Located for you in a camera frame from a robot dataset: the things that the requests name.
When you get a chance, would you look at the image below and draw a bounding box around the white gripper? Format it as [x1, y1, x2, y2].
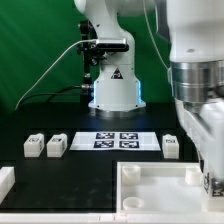
[175, 98, 224, 181]

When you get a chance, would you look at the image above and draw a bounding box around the white square table top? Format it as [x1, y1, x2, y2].
[116, 162, 204, 213]

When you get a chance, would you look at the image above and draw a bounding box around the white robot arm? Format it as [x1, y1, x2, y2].
[74, 0, 224, 185]

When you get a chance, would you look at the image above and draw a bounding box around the white sheet with tags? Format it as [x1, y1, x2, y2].
[70, 131, 160, 151]

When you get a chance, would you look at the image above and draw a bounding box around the white obstacle bar left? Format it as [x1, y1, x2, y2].
[0, 167, 15, 204]

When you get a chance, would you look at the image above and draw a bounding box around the silver camera on stand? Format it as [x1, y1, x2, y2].
[96, 38, 129, 52]

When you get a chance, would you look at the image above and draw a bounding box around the black camera stand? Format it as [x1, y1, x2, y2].
[77, 20, 97, 85]

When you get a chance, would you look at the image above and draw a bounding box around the black cable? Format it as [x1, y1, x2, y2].
[16, 84, 94, 109]

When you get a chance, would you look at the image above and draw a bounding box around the white camera cable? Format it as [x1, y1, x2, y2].
[14, 38, 98, 111]

